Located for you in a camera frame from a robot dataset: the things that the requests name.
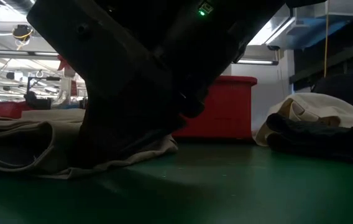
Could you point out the person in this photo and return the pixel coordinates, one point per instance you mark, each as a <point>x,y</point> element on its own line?
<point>344,90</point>
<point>31,96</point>

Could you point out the black shorts with logo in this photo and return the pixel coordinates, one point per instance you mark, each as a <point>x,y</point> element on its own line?
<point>319,140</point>

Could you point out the red plastic bin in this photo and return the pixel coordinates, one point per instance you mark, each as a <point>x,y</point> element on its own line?
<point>226,109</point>
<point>5,109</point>

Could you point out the khaki shorts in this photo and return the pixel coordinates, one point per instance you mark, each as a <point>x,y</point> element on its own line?
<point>24,143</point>

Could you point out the green table mat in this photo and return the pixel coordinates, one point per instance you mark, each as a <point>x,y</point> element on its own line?
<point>195,186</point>

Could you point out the short fluorescent ceiling light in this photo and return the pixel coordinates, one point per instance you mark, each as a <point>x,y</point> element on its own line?
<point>257,62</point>

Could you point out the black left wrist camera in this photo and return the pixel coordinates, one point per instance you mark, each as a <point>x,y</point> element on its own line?
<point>192,104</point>

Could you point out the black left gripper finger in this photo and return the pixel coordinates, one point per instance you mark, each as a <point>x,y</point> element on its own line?
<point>117,143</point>

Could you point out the spray bottle red trigger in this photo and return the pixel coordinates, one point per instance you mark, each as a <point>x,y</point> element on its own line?
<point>67,93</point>

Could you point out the black metal stand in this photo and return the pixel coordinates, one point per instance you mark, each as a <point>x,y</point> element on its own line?
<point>44,104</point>

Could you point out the cream white garment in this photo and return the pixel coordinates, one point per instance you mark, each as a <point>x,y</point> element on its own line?
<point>319,105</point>

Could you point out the dark ceiling dome camera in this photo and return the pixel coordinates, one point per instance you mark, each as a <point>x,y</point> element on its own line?
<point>273,47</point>

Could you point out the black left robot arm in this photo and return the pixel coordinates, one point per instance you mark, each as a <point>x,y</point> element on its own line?
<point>117,31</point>

